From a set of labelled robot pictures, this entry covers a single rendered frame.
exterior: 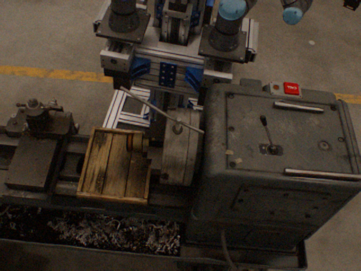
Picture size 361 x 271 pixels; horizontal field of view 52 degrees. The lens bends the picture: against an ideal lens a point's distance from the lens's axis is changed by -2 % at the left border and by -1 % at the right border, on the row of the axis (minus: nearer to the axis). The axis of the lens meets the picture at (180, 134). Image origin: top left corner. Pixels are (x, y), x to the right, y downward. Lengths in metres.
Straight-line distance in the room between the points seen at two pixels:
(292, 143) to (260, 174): 0.20
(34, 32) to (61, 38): 0.27
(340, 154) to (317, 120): 0.17
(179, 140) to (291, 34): 2.82
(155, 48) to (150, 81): 0.21
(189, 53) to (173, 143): 0.67
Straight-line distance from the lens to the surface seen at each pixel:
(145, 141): 1.51
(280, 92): 1.60
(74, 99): 3.13
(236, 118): 1.45
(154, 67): 1.97
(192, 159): 1.40
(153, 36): 2.00
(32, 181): 1.63
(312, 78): 3.66
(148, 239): 1.88
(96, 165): 1.72
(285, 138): 1.46
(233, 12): 1.72
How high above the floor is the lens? 2.36
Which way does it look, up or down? 54 degrees down
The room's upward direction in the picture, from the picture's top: 10 degrees clockwise
